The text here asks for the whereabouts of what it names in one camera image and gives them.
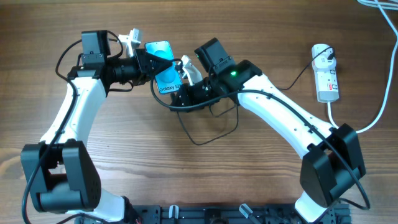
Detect light blue Galaxy smartphone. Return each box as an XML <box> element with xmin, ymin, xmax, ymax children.
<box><xmin>145</xmin><ymin>40</ymin><xmax>182</xmax><ymax>95</ymax></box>

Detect black charger cable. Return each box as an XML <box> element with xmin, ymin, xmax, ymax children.
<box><xmin>169</xmin><ymin>45</ymin><xmax>336</xmax><ymax>146</ymax></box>

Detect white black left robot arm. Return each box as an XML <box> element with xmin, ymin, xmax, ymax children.
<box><xmin>21</xmin><ymin>30</ymin><xmax>173</xmax><ymax>223</ymax></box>

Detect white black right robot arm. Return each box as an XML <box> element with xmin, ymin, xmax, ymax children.
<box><xmin>170</xmin><ymin>38</ymin><xmax>370</xmax><ymax>223</ymax></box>

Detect white power strip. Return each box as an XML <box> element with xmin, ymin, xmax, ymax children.
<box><xmin>312</xmin><ymin>44</ymin><xmax>340</xmax><ymax>103</ymax></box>

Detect black mounting rail base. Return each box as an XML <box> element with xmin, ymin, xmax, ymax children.
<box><xmin>74</xmin><ymin>203</ymin><xmax>352</xmax><ymax>224</ymax></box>

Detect white cables at corner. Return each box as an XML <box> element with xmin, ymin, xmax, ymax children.
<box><xmin>356</xmin><ymin>0</ymin><xmax>398</xmax><ymax>11</ymax></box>

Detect white power strip cord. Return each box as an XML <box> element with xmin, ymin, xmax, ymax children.
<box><xmin>326</xmin><ymin>0</ymin><xmax>398</xmax><ymax>135</ymax></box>

